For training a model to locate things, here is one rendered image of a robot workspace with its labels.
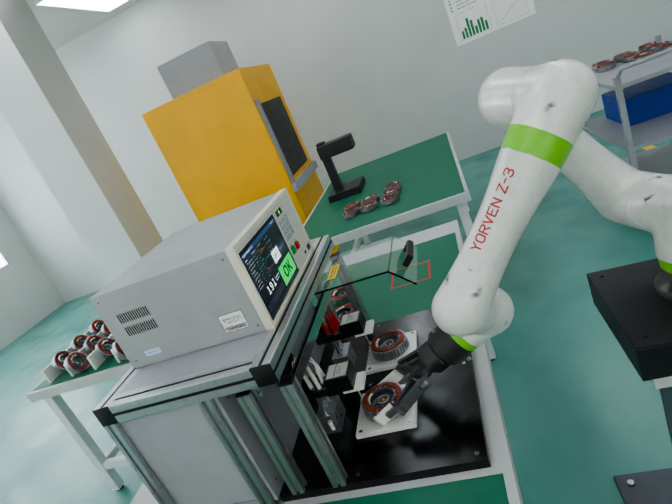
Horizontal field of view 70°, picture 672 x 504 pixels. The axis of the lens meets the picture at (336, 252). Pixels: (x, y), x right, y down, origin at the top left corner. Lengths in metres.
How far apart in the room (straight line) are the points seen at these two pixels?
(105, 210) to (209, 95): 1.47
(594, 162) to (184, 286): 0.93
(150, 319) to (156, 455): 0.31
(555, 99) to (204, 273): 0.74
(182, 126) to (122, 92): 2.53
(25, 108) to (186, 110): 1.37
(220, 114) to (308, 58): 1.96
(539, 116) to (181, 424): 0.93
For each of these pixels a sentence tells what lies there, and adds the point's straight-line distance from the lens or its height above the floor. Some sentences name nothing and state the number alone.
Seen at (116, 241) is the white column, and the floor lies 0.98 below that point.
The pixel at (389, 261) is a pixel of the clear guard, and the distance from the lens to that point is 1.26.
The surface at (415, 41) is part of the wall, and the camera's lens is 6.25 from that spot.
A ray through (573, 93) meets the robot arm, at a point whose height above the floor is 1.36.
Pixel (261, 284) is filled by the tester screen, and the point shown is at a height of 1.21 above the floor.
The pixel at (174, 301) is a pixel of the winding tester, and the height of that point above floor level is 1.25.
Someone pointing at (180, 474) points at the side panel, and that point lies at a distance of 1.25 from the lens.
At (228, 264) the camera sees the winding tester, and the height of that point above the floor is 1.29.
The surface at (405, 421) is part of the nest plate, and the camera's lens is 1.19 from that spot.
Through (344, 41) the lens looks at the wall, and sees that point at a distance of 6.31.
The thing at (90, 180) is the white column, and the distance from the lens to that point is 5.01.
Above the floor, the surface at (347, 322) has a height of 0.92.
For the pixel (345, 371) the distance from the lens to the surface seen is 1.17.
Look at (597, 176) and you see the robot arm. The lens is 1.22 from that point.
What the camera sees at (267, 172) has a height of 0.99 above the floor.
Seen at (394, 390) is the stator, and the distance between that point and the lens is 1.23.
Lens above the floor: 1.54
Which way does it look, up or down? 18 degrees down
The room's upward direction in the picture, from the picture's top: 24 degrees counter-clockwise
